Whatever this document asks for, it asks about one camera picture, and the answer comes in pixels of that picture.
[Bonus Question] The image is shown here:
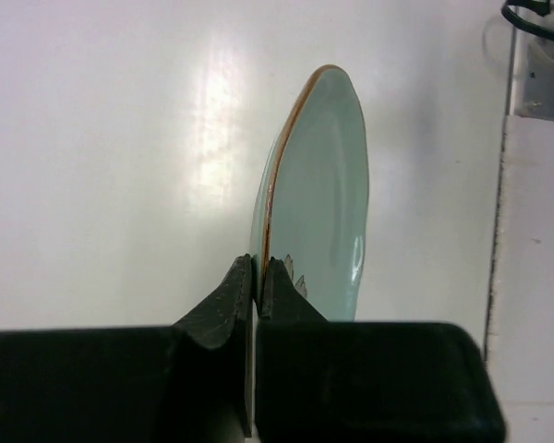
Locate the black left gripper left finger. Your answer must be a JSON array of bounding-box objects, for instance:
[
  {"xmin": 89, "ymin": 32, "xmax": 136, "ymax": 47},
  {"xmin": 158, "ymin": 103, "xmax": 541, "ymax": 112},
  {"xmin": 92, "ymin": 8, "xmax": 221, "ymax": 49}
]
[{"xmin": 0, "ymin": 255, "xmax": 254, "ymax": 442}]

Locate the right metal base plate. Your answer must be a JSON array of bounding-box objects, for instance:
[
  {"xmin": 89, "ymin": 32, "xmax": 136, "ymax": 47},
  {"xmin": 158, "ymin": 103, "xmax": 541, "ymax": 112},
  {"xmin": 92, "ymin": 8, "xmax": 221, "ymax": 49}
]
[{"xmin": 507, "ymin": 30, "xmax": 554, "ymax": 121}]

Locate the large green floral plate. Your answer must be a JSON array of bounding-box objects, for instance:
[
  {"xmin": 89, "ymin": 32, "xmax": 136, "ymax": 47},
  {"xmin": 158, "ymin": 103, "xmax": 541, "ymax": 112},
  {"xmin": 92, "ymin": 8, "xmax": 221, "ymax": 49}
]
[{"xmin": 249, "ymin": 65, "xmax": 369, "ymax": 321}]

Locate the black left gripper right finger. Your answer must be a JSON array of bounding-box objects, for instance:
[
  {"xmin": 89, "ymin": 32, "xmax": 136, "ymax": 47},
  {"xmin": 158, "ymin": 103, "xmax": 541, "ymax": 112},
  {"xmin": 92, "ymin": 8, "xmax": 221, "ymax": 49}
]
[{"xmin": 256, "ymin": 259, "xmax": 507, "ymax": 442}]

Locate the black base power cable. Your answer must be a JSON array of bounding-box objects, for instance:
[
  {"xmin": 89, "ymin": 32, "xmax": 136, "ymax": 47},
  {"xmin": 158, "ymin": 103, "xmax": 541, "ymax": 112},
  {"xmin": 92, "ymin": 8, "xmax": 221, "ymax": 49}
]
[{"xmin": 500, "ymin": 0, "xmax": 554, "ymax": 47}]

